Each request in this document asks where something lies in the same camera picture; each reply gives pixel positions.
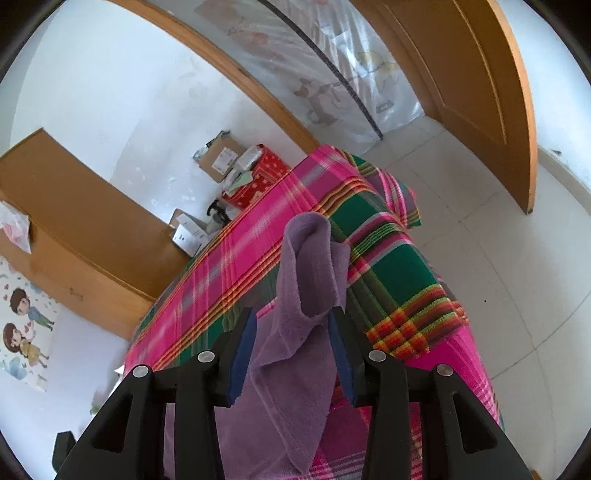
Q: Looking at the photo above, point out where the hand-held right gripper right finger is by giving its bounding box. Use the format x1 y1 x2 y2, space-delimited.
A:
327 306 532 480

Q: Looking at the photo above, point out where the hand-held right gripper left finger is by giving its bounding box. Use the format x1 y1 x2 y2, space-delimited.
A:
55 306 258 480

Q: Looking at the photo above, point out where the purple fleece blanket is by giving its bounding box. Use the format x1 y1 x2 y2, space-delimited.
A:
164 212 352 480

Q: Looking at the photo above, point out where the pink plaid bed sheet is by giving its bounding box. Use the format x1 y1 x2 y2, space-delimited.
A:
122 144 504 480

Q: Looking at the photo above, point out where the open white box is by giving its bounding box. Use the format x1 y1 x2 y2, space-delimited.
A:
168 209 211 257

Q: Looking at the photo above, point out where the red gift box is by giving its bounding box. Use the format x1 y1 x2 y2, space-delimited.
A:
222 144 291 210

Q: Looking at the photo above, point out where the brown cardboard box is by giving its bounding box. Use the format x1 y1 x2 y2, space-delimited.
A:
193 130 247 183

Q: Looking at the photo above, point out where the wooden wardrobe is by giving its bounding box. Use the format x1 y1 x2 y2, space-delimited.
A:
0 128 195 342

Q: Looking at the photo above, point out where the white plastic bag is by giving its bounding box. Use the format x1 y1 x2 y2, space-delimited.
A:
0 200 33 254

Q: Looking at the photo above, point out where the black curtain strip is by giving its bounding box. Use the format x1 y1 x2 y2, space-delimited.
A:
259 0 386 139

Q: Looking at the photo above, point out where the clear printed plastic door curtain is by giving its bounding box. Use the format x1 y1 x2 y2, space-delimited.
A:
194 0 423 155

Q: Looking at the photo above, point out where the wooden door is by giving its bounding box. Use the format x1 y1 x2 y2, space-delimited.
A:
355 0 540 215

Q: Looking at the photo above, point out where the cartoon wall sticker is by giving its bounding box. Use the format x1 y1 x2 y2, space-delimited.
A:
0 256 61 393

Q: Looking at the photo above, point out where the black handled tool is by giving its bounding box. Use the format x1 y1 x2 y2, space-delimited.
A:
207 199 241 222

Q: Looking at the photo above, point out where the wooden door frame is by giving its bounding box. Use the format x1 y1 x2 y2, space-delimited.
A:
108 0 333 155

